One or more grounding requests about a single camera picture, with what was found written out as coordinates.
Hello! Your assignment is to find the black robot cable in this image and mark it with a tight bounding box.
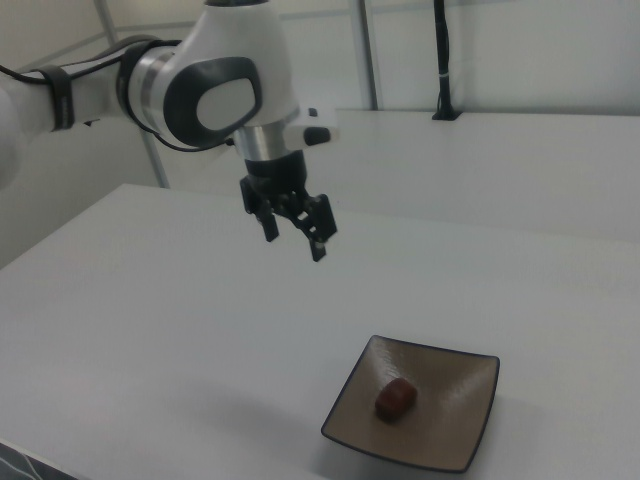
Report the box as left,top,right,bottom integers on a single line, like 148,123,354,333
0,38,237,153

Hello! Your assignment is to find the black camera stand pole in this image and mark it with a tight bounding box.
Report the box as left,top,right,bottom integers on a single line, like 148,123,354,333
431,0,463,123

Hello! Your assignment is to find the small round brown food item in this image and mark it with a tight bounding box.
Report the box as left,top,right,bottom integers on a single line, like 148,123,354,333
373,376,419,424

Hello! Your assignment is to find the square brown ceramic plate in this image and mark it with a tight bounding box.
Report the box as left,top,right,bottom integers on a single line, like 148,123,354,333
319,333,502,474

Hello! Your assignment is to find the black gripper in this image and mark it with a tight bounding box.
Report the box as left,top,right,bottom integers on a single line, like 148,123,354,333
238,151,340,264

